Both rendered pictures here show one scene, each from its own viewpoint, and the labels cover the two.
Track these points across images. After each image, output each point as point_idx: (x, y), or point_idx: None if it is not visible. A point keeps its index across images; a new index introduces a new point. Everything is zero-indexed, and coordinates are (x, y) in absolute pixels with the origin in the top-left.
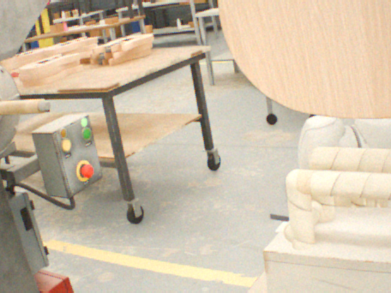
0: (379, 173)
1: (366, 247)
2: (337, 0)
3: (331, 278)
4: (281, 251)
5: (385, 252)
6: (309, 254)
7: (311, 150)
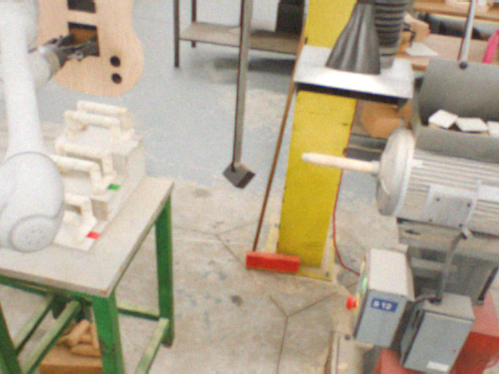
0: (94, 103)
1: (102, 133)
2: None
3: None
4: (136, 134)
5: (96, 130)
6: None
7: (117, 120)
